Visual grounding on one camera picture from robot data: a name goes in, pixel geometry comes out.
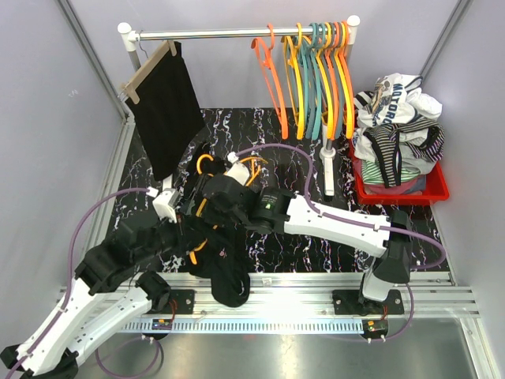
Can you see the purple striped garment pile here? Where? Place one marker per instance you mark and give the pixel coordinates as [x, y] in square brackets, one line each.
[393, 154]

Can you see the yellow empty hanger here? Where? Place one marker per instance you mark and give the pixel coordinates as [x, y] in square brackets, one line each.
[324, 41]

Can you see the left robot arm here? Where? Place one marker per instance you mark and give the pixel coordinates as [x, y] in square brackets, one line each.
[66, 337]

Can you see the wrist white camera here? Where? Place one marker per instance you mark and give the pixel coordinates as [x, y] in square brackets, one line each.
[165, 203]
[238, 170]

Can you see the beige wooden hanger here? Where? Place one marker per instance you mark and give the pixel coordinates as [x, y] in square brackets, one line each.
[130, 88]

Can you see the metal clothes rack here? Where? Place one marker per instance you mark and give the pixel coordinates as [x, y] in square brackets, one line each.
[141, 45]

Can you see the white tank top navy trim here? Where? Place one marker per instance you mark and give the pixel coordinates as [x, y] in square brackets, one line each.
[400, 99]

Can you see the red plastic bin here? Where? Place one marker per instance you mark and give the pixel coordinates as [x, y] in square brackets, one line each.
[424, 190]

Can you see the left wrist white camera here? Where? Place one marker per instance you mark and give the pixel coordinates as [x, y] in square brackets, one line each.
[165, 203]

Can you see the orange hanger with white top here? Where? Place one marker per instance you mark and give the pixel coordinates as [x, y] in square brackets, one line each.
[269, 72]

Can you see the orange empty hanger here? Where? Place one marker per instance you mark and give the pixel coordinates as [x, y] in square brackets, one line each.
[347, 83]
[336, 80]

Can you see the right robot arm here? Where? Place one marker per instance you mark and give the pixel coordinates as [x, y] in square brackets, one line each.
[385, 239]

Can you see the teal empty hanger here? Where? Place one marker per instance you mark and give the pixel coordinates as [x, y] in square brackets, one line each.
[317, 104]
[306, 76]

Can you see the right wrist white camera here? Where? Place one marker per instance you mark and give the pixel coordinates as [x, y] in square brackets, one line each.
[238, 170]

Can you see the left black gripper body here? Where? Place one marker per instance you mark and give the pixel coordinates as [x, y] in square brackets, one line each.
[180, 240]

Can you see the aluminium mounting rail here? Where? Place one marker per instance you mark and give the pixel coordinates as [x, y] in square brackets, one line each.
[301, 303]

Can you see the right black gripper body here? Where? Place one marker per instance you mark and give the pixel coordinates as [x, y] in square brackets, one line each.
[217, 218]

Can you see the black white striped tank top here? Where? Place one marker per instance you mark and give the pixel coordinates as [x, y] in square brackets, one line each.
[365, 102]

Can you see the black marble patterned mat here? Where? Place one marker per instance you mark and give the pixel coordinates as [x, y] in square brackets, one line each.
[235, 129]

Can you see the black garment on beige hanger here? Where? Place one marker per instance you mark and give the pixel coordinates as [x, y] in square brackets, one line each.
[167, 114]

